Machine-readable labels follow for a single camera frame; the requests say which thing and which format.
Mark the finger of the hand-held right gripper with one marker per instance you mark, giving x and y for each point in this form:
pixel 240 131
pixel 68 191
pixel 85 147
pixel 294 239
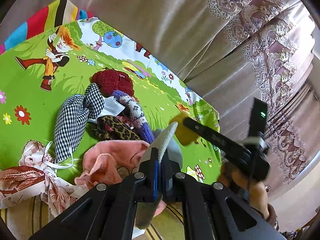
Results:
pixel 196 127

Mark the yellow sponge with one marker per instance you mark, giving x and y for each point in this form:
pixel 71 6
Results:
pixel 183 135

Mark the pink towel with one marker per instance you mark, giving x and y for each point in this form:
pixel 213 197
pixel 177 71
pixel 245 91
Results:
pixel 112 155

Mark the dark red knitted hat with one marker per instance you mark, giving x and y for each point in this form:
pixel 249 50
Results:
pixel 112 80

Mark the green cartoon printed sheet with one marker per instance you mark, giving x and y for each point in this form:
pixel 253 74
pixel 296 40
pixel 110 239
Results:
pixel 30 100

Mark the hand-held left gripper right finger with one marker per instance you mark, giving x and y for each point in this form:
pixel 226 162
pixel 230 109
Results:
pixel 166 185

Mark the person's right forearm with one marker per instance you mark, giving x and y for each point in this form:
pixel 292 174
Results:
pixel 273 220

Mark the black white houndstooth cloth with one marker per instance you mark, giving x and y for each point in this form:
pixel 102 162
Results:
pixel 70 125

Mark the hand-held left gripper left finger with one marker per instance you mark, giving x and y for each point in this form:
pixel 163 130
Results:
pixel 155 170

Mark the purple knitted sock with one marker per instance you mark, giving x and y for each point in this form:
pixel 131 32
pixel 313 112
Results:
pixel 136 112

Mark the grey herringbone cloth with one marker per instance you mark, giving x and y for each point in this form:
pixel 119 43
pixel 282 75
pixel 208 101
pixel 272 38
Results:
pixel 162 140

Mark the white red printed scarf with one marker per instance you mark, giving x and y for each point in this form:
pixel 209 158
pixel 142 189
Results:
pixel 25 177

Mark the leopard print cloth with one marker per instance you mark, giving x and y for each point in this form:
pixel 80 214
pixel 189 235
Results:
pixel 117 127

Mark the person's right hand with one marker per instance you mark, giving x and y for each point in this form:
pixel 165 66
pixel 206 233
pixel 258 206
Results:
pixel 257 195

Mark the pink lace trimmed curtain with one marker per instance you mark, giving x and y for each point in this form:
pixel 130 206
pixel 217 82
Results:
pixel 275 42

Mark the beige satin curtain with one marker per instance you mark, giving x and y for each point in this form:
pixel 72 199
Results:
pixel 150 30

